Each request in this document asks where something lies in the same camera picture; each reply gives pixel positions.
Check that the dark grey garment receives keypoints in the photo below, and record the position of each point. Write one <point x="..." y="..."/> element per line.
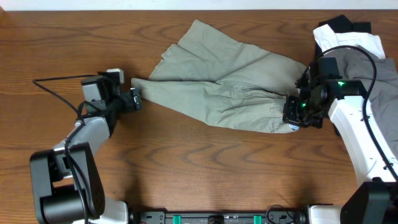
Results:
<point x="354" y="65"/>

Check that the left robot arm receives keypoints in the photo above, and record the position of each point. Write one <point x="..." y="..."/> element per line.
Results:
<point x="66" y="183"/>

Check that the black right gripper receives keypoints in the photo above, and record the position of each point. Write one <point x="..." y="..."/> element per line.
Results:
<point x="290" y="116"/>

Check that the black garment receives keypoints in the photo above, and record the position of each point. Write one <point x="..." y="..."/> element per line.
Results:
<point x="341" y="24"/>

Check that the khaki grey shorts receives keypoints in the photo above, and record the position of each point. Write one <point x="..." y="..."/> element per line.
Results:
<point x="222" y="82"/>

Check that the white shirt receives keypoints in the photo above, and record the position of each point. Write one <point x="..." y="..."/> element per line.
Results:
<point x="326" y="39"/>

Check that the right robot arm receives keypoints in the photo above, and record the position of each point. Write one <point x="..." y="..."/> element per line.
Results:
<point x="324" y="94"/>

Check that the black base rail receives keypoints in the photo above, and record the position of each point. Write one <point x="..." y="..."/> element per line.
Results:
<point x="275" y="214"/>

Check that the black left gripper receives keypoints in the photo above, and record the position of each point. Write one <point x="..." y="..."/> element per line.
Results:
<point x="134" y="100"/>

